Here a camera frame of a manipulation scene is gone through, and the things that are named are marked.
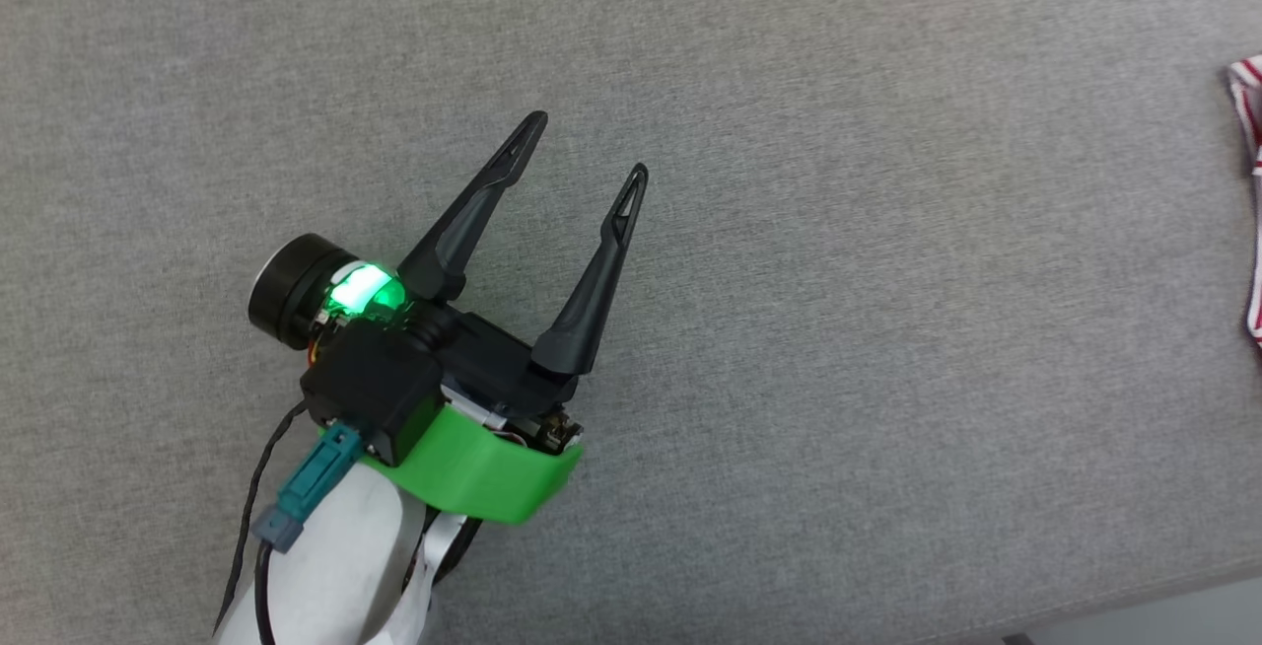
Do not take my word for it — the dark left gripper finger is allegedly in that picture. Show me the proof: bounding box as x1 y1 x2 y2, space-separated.
530 163 651 377
396 110 550 304

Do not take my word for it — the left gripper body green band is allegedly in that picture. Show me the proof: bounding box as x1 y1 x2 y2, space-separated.
247 233 585 527

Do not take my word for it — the red and white garment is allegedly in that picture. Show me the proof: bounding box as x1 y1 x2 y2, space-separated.
1227 54 1262 348

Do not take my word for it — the grey fabric sofa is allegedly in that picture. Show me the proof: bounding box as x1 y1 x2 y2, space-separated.
0 0 1262 645

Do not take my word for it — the teal left camera cable connector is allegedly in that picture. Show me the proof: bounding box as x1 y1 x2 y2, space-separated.
250 422 363 554

